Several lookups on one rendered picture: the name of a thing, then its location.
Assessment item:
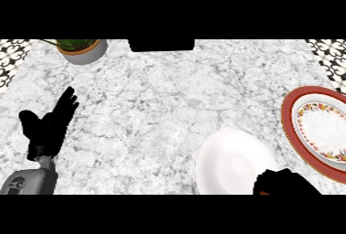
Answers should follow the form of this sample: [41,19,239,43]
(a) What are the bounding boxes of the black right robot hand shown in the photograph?
[251,167,322,196]

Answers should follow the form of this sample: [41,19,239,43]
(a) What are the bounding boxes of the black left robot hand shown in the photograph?
[17,86,81,162]

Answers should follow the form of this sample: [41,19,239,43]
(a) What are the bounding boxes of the plain white plate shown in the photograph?
[195,128,279,196]

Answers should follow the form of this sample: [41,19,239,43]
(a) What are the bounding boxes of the white floral-rimmed plate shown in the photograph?
[291,93,346,172]

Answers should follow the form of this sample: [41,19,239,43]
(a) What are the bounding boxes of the red placemat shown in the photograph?
[279,85,346,185]

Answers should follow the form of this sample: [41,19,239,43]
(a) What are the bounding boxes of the grey potted green plant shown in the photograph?
[40,38,109,66]

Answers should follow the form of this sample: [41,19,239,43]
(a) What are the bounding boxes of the black appliance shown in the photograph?
[127,38,196,53]

